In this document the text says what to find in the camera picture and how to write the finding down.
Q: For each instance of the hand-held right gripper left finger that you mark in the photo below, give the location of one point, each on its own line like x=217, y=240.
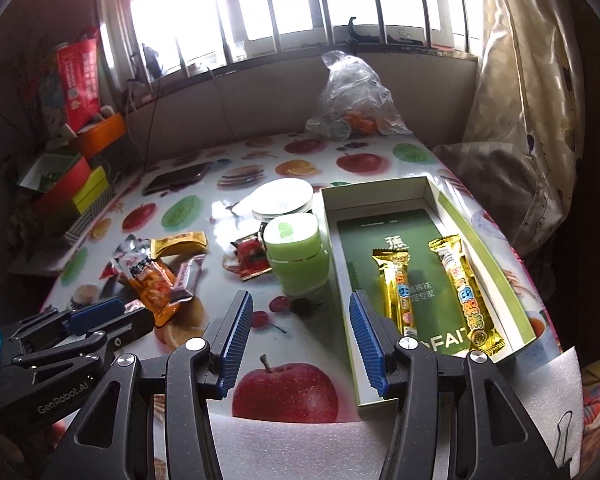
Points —
x=237, y=340

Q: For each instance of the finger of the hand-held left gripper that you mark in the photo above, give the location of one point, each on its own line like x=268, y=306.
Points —
x=97, y=311
x=125, y=327

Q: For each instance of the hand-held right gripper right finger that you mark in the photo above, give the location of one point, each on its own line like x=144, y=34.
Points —
x=367, y=350

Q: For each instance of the long orange snack packet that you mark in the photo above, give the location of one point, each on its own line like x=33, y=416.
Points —
x=150, y=285

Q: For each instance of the yellow snack packet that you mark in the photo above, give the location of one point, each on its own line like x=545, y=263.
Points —
x=180, y=243

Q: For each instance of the green and white box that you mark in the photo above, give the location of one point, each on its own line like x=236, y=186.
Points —
x=370, y=240

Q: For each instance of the gold wrapped snack bar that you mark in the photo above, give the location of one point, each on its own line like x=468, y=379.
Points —
x=462, y=295
x=397, y=285

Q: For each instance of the brown snack packet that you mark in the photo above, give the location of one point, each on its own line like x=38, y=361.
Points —
x=187, y=280

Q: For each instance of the red and black snack packet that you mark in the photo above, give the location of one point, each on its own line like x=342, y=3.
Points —
x=252, y=257

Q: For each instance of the black and white striped box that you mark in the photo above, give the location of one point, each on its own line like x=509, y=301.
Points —
x=87, y=220

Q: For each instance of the green jar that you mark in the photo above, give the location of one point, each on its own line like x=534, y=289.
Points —
x=295, y=255

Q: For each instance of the white foam sheet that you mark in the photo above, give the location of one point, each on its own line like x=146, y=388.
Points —
x=305, y=450

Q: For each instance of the yellow-green box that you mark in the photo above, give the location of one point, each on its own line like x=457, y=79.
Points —
x=92, y=185

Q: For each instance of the red box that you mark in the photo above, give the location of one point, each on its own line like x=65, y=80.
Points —
x=62, y=185

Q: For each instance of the fruit print tablecloth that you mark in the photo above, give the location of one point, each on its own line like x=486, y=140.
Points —
x=205, y=210

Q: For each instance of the clear jar with white lid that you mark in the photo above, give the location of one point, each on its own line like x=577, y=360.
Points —
x=282, y=197

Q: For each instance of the black smartphone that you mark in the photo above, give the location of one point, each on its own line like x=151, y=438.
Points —
x=172, y=180

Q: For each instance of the orange box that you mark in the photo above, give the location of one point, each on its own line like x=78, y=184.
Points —
x=102, y=135

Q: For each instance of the red paper bag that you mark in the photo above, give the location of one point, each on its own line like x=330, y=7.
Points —
x=80, y=85

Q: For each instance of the clear plastic bag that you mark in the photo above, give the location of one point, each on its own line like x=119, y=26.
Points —
x=355, y=90

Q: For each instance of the patterned beige curtain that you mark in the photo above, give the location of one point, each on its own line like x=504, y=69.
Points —
x=530, y=85

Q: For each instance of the black hook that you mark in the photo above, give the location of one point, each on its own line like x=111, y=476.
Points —
x=352, y=30

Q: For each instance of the barred window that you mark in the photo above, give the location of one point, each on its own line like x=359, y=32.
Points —
x=230, y=10

